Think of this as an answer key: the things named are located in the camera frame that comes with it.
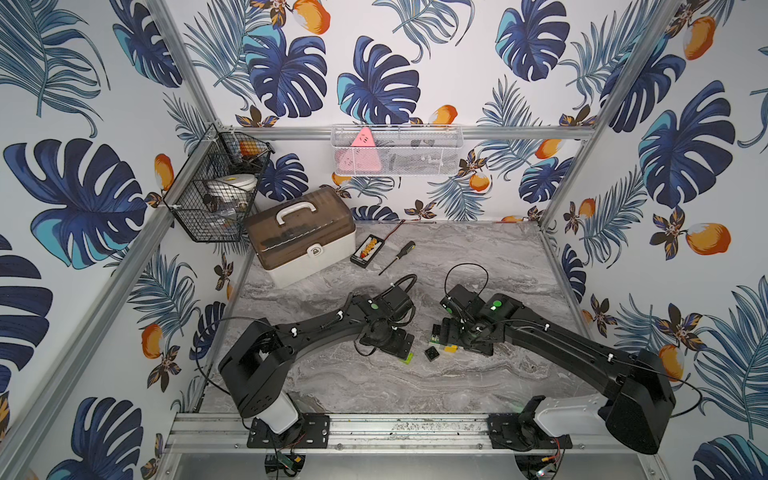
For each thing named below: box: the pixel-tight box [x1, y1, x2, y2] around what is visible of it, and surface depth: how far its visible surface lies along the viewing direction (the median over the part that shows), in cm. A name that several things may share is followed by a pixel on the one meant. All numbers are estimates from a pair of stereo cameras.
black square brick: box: [425, 346, 440, 362], surface depth 87 cm
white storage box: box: [244, 187, 357, 289], surface depth 97 cm
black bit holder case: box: [350, 234, 385, 269], surface depth 112 cm
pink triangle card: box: [337, 127, 383, 174], surface depth 92 cm
